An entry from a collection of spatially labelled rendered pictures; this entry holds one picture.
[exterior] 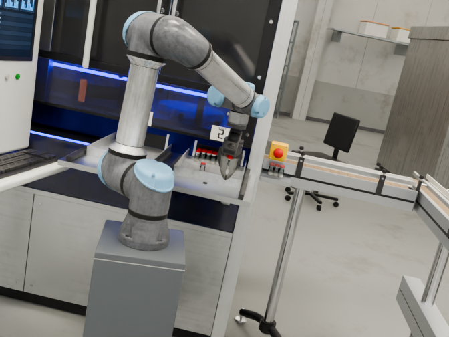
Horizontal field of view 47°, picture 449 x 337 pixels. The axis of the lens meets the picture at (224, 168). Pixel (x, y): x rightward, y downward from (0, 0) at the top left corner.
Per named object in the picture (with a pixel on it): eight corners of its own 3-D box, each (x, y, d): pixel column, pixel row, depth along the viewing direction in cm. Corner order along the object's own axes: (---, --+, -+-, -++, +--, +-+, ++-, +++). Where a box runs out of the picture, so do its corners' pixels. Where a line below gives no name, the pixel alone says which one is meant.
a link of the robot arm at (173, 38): (193, 11, 133) (277, 97, 171) (166, 7, 140) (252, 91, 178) (172, 50, 132) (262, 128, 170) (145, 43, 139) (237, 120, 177)
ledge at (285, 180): (260, 172, 232) (262, 168, 231) (289, 178, 231) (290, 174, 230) (260, 180, 218) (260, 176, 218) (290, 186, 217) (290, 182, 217)
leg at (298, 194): (256, 325, 257) (291, 179, 238) (274, 329, 256) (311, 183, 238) (256, 334, 248) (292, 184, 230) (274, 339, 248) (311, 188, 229)
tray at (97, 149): (113, 139, 229) (115, 132, 228) (170, 152, 228) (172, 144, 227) (85, 154, 196) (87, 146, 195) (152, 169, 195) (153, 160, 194)
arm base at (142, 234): (168, 254, 146) (174, 221, 144) (115, 247, 144) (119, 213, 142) (168, 233, 161) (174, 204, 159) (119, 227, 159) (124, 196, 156)
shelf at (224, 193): (102, 141, 230) (103, 137, 229) (256, 174, 226) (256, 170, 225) (57, 164, 183) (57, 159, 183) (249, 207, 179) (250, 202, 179)
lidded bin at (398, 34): (409, 45, 1119) (412, 31, 1113) (417, 45, 1080) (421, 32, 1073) (387, 40, 1112) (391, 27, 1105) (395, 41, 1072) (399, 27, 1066)
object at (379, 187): (258, 178, 227) (266, 144, 224) (260, 170, 242) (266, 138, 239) (413, 212, 223) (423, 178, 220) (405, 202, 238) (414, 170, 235)
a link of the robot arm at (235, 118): (248, 115, 184) (226, 110, 184) (246, 128, 185) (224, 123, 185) (250, 113, 191) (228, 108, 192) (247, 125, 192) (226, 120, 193)
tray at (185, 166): (187, 155, 227) (188, 148, 226) (245, 168, 226) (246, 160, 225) (172, 174, 194) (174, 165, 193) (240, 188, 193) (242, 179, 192)
